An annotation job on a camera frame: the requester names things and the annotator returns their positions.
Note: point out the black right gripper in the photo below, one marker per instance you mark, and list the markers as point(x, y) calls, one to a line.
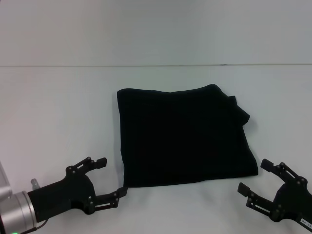
point(292, 207)

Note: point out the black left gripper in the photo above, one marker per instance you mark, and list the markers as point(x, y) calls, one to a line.
point(63, 195)

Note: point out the black shirt with FREE print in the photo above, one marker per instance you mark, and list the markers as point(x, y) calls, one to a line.
point(182, 136)

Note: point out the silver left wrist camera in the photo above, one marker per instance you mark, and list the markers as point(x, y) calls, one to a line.
point(4, 180)

